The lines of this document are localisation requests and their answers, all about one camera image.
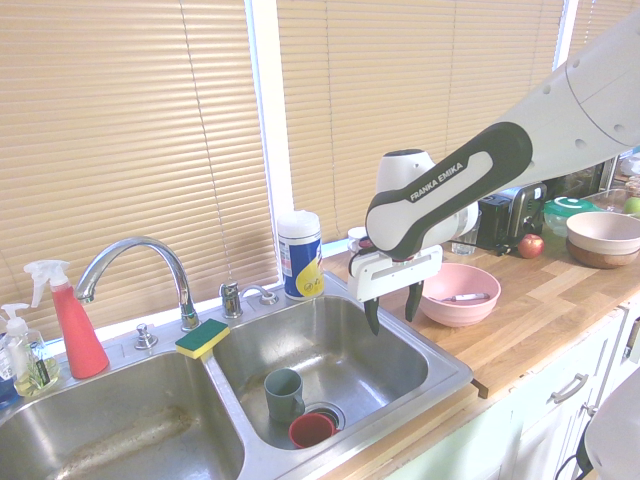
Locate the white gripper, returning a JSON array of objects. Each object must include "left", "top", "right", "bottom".
[{"left": 347, "top": 244, "right": 445, "bottom": 337}]

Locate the silver metal spoon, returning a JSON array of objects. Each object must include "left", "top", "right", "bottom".
[{"left": 428, "top": 291, "right": 492, "bottom": 305}]

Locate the stainless steel double sink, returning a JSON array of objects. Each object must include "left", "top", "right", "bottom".
[{"left": 0, "top": 272, "right": 474, "bottom": 480}]

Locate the metal sink drain strainer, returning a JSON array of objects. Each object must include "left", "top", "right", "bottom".
[{"left": 304, "top": 399, "right": 348, "bottom": 432}]

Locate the chrome round sink knob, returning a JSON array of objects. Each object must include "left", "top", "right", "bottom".
[{"left": 133, "top": 322, "right": 160, "bottom": 351}]

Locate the pink bowl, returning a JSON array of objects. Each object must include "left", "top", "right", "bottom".
[{"left": 418, "top": 262, "right": 503, "bottom": 329}]

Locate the clear drinking glass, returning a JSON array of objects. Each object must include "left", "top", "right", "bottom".
[{"left": 450, "top": 209, "right": 483, "bottom": 257}]

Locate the white wipes canister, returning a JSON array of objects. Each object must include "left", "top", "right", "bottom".
[{"left": 276, "top": 210, "right": 326, "bottom": 302}]

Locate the grey green mug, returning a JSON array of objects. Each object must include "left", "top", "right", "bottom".
[{"left": 263, "top": 368, "right": 307, "bottom": 424}]

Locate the red cup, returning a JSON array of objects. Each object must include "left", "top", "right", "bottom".
[{"left": 288, "top": 412, "right": 338, "bottom": 449}]

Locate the red apple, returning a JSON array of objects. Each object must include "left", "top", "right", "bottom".
[{"left": 516, "top": 233, "right": 546, "bottom": 260}]

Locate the black toaster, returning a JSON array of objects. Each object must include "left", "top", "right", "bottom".
[{"left": 474, "top": 181, "right": 549, "bottom": 252}]

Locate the pale green cabinet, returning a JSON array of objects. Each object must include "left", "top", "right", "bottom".
[{"left": 377, "top": 299, "right": 640, "bottom": 480}]

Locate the yellow green sponge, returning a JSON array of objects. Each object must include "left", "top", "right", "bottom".
[{"left": 174, "top": 317, "right": 232, "bottom": 361}]

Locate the green lidded container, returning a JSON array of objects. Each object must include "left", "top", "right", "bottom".
[{"left": 542, "top": 196, "right": 607, "bottom": 238}]

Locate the brown wooden bowl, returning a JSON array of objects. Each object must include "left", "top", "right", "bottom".
[{"left": 565, "top": 237, "right": 640, "bottom": 270}]

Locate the wide tan window blind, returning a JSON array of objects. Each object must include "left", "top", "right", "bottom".
[
  {"left": 0, "top": 0, "right": 280, "bottom": 342},
  {"left": 275, "top": 0, "right": 567, "bottom": 246}
]

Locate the beige bowl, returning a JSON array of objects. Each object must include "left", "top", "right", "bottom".
[{"left": 565, "top": 211, "right": 640, "bottom": 257}]

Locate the clear glass container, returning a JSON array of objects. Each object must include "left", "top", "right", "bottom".
[{"left": 591, "top": 187, "right": 634, "bottom": 214}]

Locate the chrome curved faucet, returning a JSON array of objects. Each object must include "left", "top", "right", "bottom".
[{"left": 74, "top": 236, "right": 202, "bottom": 334}]

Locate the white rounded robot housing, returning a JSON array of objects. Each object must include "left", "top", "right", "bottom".
[{"left": 583, "top": 368, "right": 640, "bottom": 480}]

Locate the red spray bottle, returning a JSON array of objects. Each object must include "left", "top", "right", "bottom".
[{"left": 22, "top": 259, "right": 111, "bottom": 380}]

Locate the narrow tan window blind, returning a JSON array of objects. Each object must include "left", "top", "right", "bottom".
[{"left": 569, "top": 0, "right": 637, "bottom": 47}]

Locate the clear yellow soap pump bottle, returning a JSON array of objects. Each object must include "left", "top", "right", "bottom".
[{"left": 0, "top": 302, "right": 62, "bottom": 399}]

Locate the chrome faucet handle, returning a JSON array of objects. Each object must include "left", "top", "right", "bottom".
[{"left": 219, "top": 281, "right": 245, "bottom": 320}]

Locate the grey cabinet handle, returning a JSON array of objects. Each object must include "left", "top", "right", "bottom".
[{"left": 545, "top": 371, "right": 590, "bottom": 406}]

